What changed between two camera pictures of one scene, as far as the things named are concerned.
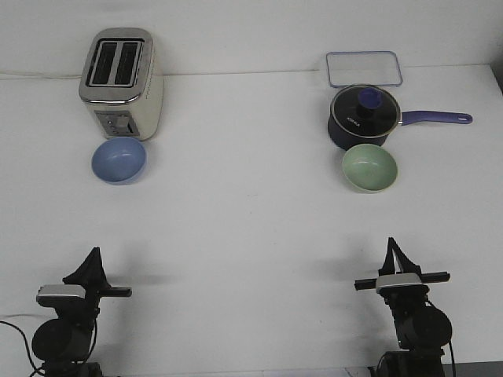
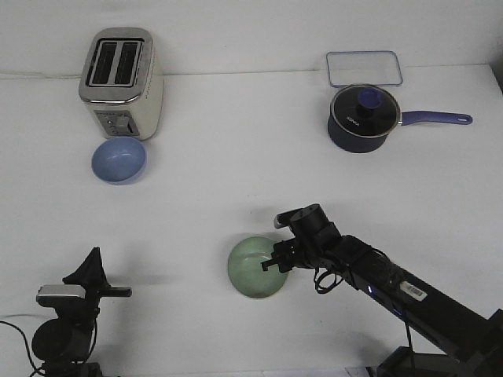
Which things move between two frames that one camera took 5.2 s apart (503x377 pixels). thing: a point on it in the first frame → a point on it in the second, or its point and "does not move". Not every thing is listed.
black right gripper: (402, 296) → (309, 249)
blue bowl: (119, 160) does not move
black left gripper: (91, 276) does not move
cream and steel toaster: (122, 82) does not move
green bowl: (368, 167) → (245, 268)
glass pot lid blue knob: (365, 111) does not move
